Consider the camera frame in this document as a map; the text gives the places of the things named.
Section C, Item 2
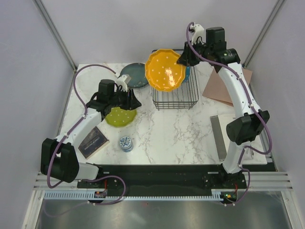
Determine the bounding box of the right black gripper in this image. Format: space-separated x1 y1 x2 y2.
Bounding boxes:
177 39 212 67

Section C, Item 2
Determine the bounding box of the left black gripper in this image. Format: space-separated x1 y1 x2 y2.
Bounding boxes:
109 87 142 111

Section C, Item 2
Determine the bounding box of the blue polka dot plate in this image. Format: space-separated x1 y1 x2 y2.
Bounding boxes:
183 66 191 82

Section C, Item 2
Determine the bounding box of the orange polka dot plate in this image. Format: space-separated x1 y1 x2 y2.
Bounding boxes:
145 49 186 92

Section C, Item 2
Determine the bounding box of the green polka dot plate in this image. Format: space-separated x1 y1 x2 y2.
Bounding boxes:
104 107 137 127

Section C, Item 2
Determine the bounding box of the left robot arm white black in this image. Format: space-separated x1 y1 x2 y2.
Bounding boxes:
41 79 142 187

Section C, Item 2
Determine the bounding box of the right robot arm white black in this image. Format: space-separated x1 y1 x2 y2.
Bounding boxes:
177 22 270 188

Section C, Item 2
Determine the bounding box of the dark grey round plate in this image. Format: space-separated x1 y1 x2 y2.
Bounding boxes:
120 63 148 88

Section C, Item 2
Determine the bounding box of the blue white ceramic cup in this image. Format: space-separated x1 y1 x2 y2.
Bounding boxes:
119 136 133 152

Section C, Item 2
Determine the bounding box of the dark hardcover book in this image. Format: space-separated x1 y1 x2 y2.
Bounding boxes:
78 127 109 159

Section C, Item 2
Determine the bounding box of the grey metal bar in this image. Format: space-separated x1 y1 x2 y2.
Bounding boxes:
210 115 227 162

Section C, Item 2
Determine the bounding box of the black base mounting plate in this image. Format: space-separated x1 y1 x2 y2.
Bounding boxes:
77 165 246 196

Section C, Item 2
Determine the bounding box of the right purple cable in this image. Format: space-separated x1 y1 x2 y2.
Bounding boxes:
185 22 274 207

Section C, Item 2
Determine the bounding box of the purple cable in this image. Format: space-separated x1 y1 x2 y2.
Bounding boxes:
46 63 127 206
185 22 274 207

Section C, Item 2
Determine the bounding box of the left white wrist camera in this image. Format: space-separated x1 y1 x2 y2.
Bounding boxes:
116 74 132 87

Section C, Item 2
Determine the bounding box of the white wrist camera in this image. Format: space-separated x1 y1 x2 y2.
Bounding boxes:
116 74 132 87
189 23 204 45

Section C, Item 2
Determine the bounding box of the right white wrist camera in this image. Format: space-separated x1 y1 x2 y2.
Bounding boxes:
189 23 204 45

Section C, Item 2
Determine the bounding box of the black wire dish rack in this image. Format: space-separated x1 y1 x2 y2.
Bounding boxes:
152 49 200 111

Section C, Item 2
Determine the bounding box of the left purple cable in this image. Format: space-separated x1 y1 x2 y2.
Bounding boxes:
46 63 127 206

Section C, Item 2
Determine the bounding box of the white slotted cable duct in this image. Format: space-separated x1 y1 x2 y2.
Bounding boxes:
43 190 230 201

